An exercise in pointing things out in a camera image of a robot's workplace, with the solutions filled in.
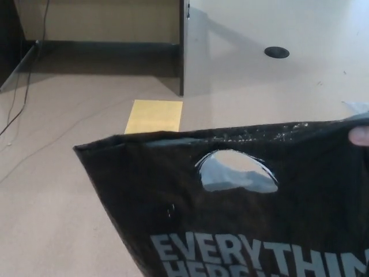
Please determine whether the person's hand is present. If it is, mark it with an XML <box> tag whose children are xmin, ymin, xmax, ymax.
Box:
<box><xmin>348</xmin><ymin>124</ymin><xmax>369</xmax><ymax>147</ymax></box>

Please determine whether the pale blue plastic sheet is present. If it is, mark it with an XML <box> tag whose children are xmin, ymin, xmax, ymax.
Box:
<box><xmin>341</xmin><ymin>100</ymin><xmax>369</xmax><ymax>117</ymax></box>

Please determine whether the black hanging power cable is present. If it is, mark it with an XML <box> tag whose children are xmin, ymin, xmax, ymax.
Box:
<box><xmin>0</xmin><ymin>0</ymin><xmax>50</xmax><ymax>136</ymax></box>

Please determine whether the yellow rectangular floor mat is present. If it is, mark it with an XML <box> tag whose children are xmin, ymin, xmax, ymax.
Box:
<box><xmin>123</xmin><ymin>99</ymin><xmax>183</xmax><ymax>134</ymax></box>

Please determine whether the black round floor disc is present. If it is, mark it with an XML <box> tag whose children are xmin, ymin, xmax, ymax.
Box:
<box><xmin>264</xmin><ymin>46</ymin><xmax>290</xmax><ymax>59</ymax></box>

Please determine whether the black plastic bag grey print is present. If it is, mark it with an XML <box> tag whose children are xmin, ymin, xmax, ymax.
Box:
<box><xmin>72</xmin><ymin>111</ymin><xmax>369</xmax><ymax>277</ymax></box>

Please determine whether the thin grey floor cable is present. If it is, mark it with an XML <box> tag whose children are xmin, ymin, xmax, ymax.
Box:
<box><xmin>0</xmin><ymin>99</ymin><xmax>135</xmax><ymax>184</ymax></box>

